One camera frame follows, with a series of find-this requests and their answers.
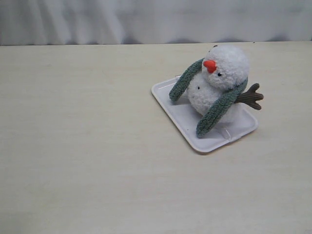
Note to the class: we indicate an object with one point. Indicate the green knitted scarf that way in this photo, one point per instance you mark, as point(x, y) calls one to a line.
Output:
point(219, 108)

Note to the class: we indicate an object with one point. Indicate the white plush snowman toy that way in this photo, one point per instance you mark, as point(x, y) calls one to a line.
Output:
point(224, 67)

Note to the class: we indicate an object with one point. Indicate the white plastic tray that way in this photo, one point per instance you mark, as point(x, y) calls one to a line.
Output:
point(183, 121)

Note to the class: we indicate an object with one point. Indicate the white backdrop curtain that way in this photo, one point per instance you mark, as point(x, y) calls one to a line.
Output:
point(56, 22)

